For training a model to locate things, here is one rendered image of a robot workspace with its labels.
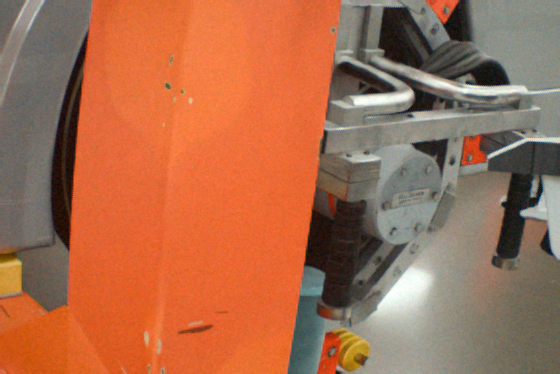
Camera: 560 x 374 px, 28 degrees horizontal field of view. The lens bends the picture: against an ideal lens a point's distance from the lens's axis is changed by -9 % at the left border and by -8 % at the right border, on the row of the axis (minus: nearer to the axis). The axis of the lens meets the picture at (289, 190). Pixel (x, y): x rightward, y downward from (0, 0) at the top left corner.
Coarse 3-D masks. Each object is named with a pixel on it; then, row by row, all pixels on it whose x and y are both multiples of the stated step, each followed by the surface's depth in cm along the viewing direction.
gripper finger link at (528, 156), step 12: (516, 144) 51; (528, 144) 51; (540, 144) 51; (552, 144) 51; (492, 156) 51; (504, 156) 51; (516, 156) 51; (528, 156) 51; (540, 156) 51; (552, 156) 51; (492, 168) 51; (504, 168) 51; (516, 168) 51; (528, 168) 51; (540, 168) 51; (552, 168) 51; (552, 180) 52; (552, 192) 52; (552, 204) 52; (552, 216) 53; (552, 228) 53; (552, 240) 53
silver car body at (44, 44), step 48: (0, 0) 137; (48, 0) 139; (480, 0) 192; (528, 0) 201; (0, 48) 140; (48, 48) 142; (480, 48) 196; (528, 48) 206; (0, 96) 140; (48, 96) 145; (0, 144) 142; (48, 144) 147; (0, 192) 144; (0, 240) 147; (48, 240) 152
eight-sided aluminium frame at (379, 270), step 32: (352, 0) 159; (384, 0) 163; (416, 0) 167; (416, 32) 172; (448, 160) 184; (448, 192) 186; (384, 256) 188; (416, 256) 187; (384, 288) 184; (352, 320) 181
